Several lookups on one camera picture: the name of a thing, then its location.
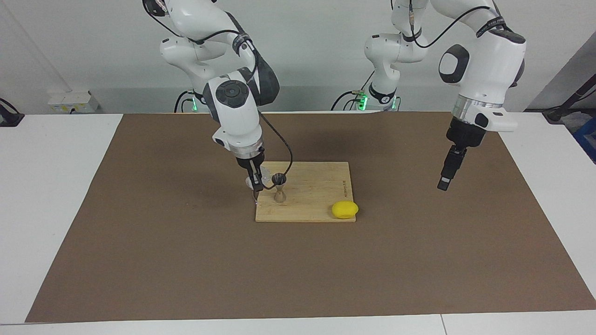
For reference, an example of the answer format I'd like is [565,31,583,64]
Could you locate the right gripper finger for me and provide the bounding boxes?
[248,160,264,192]

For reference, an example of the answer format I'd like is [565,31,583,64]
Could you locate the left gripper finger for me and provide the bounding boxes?
[437,145,467,192]

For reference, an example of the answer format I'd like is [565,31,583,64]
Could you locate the clear glass cup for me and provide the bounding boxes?
[246,165,273,191]

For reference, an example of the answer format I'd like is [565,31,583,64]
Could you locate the steel jigger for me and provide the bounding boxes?
[272,172,288,204]

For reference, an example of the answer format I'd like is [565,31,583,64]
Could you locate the wooden cutting board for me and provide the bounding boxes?
[252,161,357,223]

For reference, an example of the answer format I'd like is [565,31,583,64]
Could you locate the yellow lemon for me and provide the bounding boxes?
[332,201,359,219]

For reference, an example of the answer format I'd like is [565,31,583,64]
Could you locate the black stand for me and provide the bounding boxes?
[542,74,596,124]

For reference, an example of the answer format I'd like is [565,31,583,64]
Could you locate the brown table mat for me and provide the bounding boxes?
[26,112,596,323]

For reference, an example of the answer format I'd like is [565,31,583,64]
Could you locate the blue crate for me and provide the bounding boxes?
[574,116,596,164]

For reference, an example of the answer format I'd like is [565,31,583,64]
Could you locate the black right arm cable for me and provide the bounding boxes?
[144,0,294,190]

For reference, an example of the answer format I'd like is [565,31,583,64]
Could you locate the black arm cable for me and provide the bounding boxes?
[390,0,506,48]
[144,0,294,190]

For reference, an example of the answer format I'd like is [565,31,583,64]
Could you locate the black base cable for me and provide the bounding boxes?
[332,69,375,111]
[174,90,194,114]

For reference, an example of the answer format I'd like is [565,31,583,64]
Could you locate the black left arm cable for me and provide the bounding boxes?
[390,0,506,48]

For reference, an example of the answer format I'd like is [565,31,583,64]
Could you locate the white wall socket box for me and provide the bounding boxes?
[48,91,99,114]

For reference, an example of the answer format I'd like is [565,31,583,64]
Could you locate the black clamp mount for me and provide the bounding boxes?
[0,98,25,127]

